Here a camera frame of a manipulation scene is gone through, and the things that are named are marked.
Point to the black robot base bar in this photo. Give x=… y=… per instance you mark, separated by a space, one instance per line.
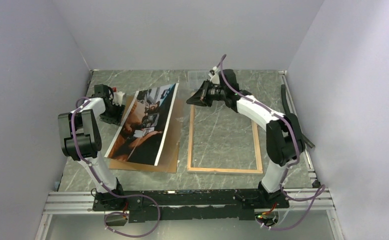
x=167 y=205

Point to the white wooden picture frame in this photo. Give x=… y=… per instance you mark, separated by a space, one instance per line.
x=222 y=142

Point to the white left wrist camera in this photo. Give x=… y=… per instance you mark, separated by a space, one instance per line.
x=118 y=97

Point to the aluminium front rail frame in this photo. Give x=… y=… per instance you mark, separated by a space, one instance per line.
x=78 y=203

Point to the clear plastic organizer box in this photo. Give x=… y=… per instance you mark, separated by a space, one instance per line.
x=196 y=78

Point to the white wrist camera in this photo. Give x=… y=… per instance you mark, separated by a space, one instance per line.
x=214 y=76
x=118 y=97

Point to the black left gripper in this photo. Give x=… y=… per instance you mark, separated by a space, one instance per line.
x=117 y=119

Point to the printed photo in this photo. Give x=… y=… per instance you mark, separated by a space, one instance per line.
x=141 y=136

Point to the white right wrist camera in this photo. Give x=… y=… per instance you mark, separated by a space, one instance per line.
x=214 y=76

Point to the aluminium table edge rail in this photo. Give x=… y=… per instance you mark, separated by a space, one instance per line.
x=290 y=104

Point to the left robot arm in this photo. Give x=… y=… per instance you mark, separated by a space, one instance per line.
x=81 y=140

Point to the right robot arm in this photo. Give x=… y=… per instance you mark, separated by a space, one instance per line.
x=284 y=141

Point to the brown backing board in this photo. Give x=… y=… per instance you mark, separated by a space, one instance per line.
x=169 y=156

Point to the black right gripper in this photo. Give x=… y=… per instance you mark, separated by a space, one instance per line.
x=195 y=99

